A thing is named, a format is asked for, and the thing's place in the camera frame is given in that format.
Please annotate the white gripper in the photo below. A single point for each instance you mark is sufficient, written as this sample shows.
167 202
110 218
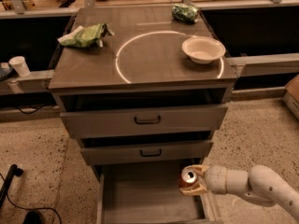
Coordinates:
215 179

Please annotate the orange soda can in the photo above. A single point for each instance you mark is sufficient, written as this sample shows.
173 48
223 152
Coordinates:
187 177

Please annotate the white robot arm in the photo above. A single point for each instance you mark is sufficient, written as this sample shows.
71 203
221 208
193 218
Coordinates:
260 185

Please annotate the top drawer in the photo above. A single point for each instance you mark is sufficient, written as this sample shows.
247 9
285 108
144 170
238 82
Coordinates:
120 122

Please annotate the open bottom drawer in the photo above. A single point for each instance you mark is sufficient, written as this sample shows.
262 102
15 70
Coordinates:
147 193

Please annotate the middle drawer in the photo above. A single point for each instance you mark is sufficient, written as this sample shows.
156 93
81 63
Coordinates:
130 154

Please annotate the grey drawer cabinet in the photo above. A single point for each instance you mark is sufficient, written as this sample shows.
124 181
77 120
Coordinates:
141 66

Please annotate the cardboard box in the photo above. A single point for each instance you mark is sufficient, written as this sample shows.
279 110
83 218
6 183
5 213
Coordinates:
291 96

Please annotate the white bowl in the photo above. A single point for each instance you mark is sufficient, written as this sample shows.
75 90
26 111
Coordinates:
202 49

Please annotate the crumpled green snack bag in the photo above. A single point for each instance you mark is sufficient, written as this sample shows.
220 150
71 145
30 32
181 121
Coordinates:
186 13

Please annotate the green chip bag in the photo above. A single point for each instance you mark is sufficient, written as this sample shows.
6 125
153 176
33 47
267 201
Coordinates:
84 37

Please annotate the black pole on floor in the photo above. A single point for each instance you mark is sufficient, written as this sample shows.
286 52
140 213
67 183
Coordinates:
13 171

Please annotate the white paper cup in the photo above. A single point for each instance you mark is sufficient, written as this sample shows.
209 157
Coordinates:
20 66

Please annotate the dark plate on ledge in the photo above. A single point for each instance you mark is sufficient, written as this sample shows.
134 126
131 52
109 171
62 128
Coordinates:
5 71

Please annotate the black middle drawer handle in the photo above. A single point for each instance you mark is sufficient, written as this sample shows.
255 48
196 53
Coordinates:
150 153

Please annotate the black drawer handle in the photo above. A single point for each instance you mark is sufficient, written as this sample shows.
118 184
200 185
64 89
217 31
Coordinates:
139 121
150 153

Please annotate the black top drawer handle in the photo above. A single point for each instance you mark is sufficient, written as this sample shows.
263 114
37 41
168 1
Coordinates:
139 121

